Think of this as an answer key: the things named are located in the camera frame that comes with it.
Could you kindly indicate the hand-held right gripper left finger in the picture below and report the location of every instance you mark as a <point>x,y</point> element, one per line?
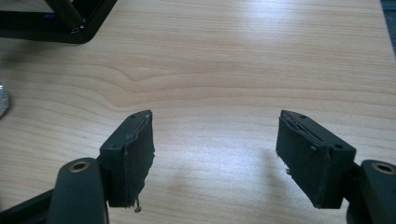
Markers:
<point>130,161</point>

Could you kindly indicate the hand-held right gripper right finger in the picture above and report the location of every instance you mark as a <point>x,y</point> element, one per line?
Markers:
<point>311,161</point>

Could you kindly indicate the crumpled silver foil piece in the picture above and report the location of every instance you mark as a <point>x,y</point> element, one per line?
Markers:
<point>3,101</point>

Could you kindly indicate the black metal frame stand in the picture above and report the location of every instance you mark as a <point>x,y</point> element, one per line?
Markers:
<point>68,25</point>

